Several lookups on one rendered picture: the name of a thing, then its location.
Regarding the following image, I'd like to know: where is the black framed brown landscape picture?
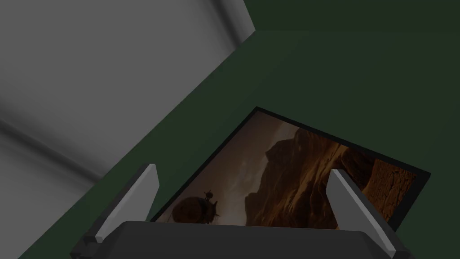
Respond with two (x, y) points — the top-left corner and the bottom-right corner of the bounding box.
(149, 106), (432, 232)

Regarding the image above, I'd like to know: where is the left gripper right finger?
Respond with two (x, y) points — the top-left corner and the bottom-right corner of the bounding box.
(325, 169), (407, 259)

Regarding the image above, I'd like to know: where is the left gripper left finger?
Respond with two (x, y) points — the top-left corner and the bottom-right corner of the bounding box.
(84, 163), (160, 243)

